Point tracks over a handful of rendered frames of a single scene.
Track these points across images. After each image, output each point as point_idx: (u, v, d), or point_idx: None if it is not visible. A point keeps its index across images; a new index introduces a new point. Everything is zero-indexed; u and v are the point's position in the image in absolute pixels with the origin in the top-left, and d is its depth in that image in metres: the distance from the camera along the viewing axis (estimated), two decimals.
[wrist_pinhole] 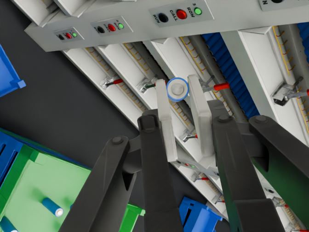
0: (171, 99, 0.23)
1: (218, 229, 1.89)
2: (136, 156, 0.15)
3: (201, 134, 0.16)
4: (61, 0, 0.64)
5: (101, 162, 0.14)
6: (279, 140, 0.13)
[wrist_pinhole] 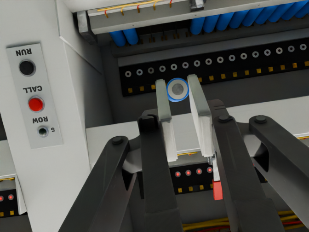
0: (130, 34, 0.40)
1: None
2: (136, 156, 0.15)
3: (201, 134, 0.16)
4: None
5: (101, 162, 0.14)
6: (279, 140, 0.13)
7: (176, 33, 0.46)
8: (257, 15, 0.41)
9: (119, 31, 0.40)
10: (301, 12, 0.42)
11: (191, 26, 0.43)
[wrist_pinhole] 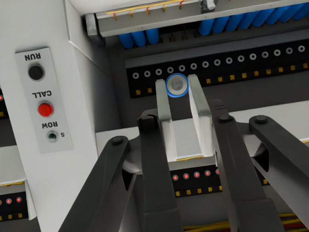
0: (138, 36, 0.40)
1: None
2: (136, 156, 0.15)
3: (201, 134, 0.16)
4: None
5: (101, 162, 0.14)
6: (279, 140, 0.13)
7: (185, 34, 0.45)
8: (268, 16, 0.40)
9: (128, 33, 0.39)
10: None
11: (200, 27, 0.42)
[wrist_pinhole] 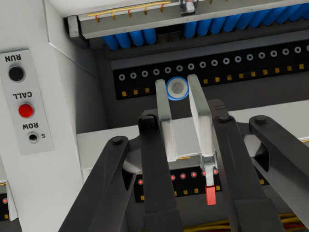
0: (122, 38, 0.40)
1: None
2: (136, 156, 0.15)
3: (201, 134, 0.16)
4: None
5: (101, 162, 0.14)
6: (279, 140, 0.13)
7: (170, 36, 0.46)
8: (250, 19, 0.40)
9: (111, 35, 0.40)
10: (295, 15, 0.42)
11: (184, 30, 0.43)
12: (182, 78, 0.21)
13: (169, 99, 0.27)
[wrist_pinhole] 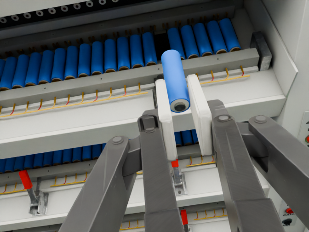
0: (218, 40, 0.41)
1: None
2: (136, 156, 0.15)
3: (201, 134, 0.16)
4: None
5: (101, 162, 0.14)
6: (279, 140, 0.13)
7: (165, 29, 0.45)
8: (93, 58, 0.42)
9: (228, 44, 0.41)
10: (49, 58, 0.44)
11: (154, 42, 0.43)
12: None
13: (168, 35, 0.43)
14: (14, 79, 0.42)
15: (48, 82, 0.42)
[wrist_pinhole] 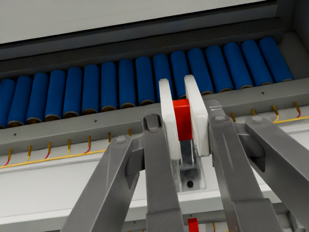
0: (261, 69, 0.29)
1: None
2: (139, 155, 0.15)
3: (197, 134, 0.16)
4: None
5: (104, 161, 0.14)
6: (275, 140, 0.13)
7: (186, 59, 0.33)
8: (84, 88, 0.31)
9: (275, 74, 0.29)
10: (25, 87, 0.32)
11: (169, 67, 0.32)
12: None
13: (189, 59, 0.32)
14: None
15: (21, 123, 0.30)
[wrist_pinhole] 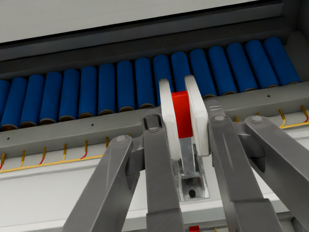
0: (266, 71, 0.27)
1: None
2: (140, 155, 0.15)
3: (197, 134, 0.16)
4: None
5: (105, 161, 0.14)
6: (275, 140, 0.13)
7: (188, 60, 0.31)
8: (81, 91, 0.29)
9: (281, 77, 0.27)
10: (20, 89, 0.31)
11: (170, 69, 0.30)
12: None
13: (191, 60, 0.30)
14: None
15: (15, 126, 0.29)
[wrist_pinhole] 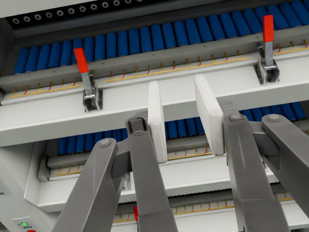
0: (307, 15, 0.45)
1: None
2: (123, 159, 0.15)
3: (212, 133, 0.16)
4: None
5: (89, 165, 0.13)
6: (291, 139, 0.13)
7: None
8: (190, 32, 0.47)
9: None
10: (148, 32, 0.49)
11: (244, 19, 0.48)
12: None
13: (257, 13, 0.48)
14: (120, 51, 0.47)
15: None
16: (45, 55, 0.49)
